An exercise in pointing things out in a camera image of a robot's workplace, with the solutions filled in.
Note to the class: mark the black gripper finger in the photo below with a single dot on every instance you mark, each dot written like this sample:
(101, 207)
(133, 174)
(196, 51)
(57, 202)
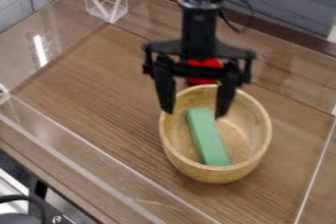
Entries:
(164, 83)
(226, 80)

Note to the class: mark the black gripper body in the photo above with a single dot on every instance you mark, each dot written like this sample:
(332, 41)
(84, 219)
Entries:
(198, 45)

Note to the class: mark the green rectangular block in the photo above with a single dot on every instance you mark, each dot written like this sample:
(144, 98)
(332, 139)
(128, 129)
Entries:
(206, 137)

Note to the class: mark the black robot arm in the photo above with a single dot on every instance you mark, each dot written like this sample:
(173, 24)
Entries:
(197, 56)

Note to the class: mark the brown wooden bowl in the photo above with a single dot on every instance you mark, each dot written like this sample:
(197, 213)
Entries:
(245, 130)

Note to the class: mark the red plush tomato toy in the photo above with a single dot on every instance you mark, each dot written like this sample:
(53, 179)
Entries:
(204, 69)

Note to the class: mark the clear acrylic corner bracket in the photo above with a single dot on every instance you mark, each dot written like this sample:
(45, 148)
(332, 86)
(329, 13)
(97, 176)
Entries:
(106, 10)

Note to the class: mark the clear acrylic enclosure wall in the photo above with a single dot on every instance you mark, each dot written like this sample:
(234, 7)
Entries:
(118, 195)

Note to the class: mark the black table leg bracket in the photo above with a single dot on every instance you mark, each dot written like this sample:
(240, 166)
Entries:
(50, 215)

